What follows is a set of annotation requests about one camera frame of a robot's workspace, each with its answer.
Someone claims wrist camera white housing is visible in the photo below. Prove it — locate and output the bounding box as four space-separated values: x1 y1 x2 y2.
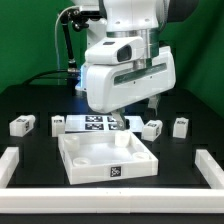
85 36 144 65

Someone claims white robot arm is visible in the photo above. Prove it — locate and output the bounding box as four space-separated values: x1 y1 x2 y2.
74 0 199 130

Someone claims black cable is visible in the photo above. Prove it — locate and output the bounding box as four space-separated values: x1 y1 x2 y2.
21 69 81 86

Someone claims grey cable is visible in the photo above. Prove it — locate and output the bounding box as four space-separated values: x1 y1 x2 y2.
54 5 80 84

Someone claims white plate with markers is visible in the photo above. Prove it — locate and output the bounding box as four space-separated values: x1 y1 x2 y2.
65 115 144 132

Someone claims white square tabletop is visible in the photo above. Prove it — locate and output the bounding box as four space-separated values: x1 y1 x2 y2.
58 130 158 185

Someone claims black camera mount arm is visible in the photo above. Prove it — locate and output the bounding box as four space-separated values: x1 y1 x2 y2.
59 7 102 73

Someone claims white U-shaped fence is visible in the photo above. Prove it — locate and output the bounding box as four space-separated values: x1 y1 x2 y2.
0 147 224 213

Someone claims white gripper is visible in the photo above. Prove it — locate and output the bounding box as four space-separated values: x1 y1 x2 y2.
86 46 176 130

